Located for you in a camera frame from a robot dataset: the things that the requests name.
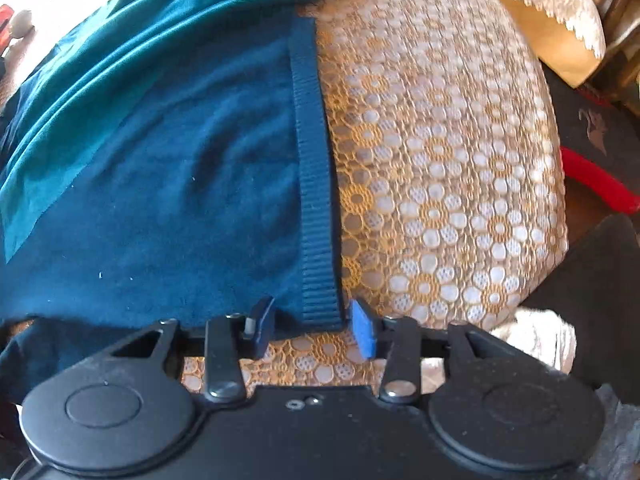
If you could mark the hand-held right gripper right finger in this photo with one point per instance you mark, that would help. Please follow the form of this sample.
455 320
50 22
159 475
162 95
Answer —
362 331

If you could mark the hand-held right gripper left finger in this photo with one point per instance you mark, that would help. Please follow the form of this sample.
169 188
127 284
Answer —
262 328

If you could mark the teal blue garment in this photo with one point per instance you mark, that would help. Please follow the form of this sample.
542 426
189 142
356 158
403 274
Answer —
175 185

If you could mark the white patterned cloth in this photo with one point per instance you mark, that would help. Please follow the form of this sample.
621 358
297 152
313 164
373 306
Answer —
540 335

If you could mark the person's black clothing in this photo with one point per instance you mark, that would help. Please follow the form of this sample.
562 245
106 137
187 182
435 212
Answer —
600 290

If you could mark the red fabric item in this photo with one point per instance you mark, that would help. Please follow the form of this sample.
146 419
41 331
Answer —
600 180

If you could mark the wooden armchair with lace cover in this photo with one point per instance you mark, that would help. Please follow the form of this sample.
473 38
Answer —
622 35

